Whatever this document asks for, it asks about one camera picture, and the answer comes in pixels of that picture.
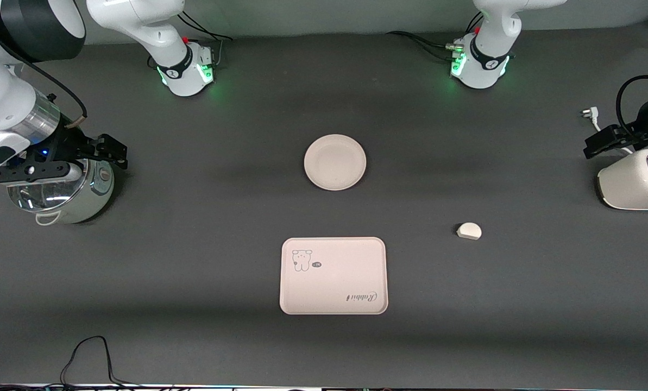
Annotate round cream plate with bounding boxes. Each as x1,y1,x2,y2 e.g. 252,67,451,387
304,134,367,191

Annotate cream tray with rabbit print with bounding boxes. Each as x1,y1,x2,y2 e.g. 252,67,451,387
279,237,388,316

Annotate silver rice cooker pot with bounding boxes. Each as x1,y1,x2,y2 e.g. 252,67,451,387
6,157,115,226

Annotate white toaster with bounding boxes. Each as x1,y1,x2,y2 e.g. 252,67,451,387
597,148,648,211

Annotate glass pot lid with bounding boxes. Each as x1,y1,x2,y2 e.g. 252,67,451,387
7,163,89,212

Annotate white toaster power cord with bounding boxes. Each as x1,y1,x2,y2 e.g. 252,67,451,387
581,107,634,155

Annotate black right arm wrist cable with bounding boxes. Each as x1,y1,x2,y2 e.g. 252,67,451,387
0,0,88,128

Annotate black arm base cable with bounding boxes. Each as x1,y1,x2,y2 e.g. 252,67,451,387
176,12,233,67
386,11,485,61

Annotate black looped table cable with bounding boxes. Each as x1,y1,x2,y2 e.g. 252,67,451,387
60,336,140,389

